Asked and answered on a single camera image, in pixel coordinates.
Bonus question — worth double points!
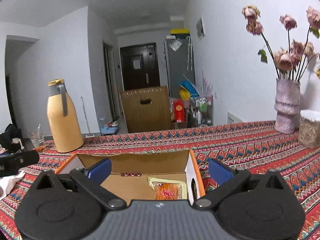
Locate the yellow box on fridge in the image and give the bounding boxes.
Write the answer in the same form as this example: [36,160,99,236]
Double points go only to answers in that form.
[170,29,190,35]

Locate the white crumpled cloth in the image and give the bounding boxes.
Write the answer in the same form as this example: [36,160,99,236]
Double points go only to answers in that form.
[0,171,25,200]

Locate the orange gold snack packet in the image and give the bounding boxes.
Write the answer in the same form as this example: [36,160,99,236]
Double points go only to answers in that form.
[147,177,188,200]

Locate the dark entrance door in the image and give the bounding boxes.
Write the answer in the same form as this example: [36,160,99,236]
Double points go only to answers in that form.
[120,43,160,90]

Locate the wall electrical panel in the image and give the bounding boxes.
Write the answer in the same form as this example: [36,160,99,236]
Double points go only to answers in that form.
[196,18,206,40]

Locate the red gift box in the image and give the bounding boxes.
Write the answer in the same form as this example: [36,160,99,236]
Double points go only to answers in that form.
[173,99,185,123]

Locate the pink textured vase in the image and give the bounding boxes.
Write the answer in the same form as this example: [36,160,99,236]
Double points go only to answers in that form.
[274,79,300,134]

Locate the dried pink roses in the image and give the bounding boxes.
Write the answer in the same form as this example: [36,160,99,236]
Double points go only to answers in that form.
[241,4,320,81]

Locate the clear seed container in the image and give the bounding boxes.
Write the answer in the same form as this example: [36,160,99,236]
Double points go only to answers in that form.
[298,109,320,148]

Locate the patterned red tablecloth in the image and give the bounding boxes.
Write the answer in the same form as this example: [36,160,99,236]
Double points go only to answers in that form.
[1,121,319,239]

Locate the wooden chair back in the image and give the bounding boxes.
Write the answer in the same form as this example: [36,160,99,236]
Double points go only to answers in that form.
[120,86,171,133]

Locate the grey refrigerator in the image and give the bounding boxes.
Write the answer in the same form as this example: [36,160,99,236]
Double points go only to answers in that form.
[164,38,195,98]

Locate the orange cardboard pumpkin box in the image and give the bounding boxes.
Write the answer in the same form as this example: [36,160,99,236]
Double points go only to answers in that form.
[56,150,205,204]

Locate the wire storage cart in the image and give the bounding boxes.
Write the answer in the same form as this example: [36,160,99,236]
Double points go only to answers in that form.
[188,96,213,127]

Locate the glass cup with drink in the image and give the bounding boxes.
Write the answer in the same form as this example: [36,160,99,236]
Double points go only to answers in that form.
[28,124,46,153]

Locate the yellow thermos jug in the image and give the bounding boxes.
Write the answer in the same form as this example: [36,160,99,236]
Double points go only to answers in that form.
[47,79,84,153]

